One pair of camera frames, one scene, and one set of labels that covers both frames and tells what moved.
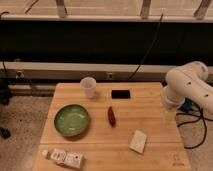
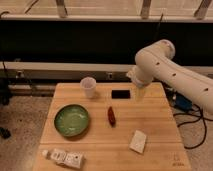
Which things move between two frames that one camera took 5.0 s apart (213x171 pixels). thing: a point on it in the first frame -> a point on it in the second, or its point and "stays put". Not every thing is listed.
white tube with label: [65, 157] stays put
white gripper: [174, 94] -> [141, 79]
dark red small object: [111, 116] stays put
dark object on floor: [5, 133] stays put
